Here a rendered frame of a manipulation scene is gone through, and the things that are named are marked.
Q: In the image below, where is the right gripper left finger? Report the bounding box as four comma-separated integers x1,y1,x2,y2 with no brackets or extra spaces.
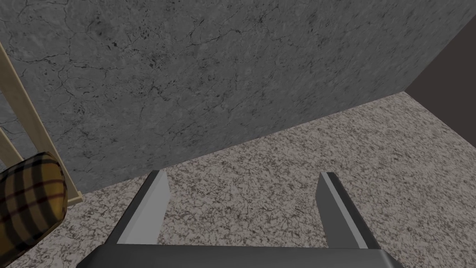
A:
105,170,171,246

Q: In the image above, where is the wooden chair with plaid cushion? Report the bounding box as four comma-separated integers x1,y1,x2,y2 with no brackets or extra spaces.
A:
0,43,84,268

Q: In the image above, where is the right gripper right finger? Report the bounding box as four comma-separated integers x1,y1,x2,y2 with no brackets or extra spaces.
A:
315,171,382,250

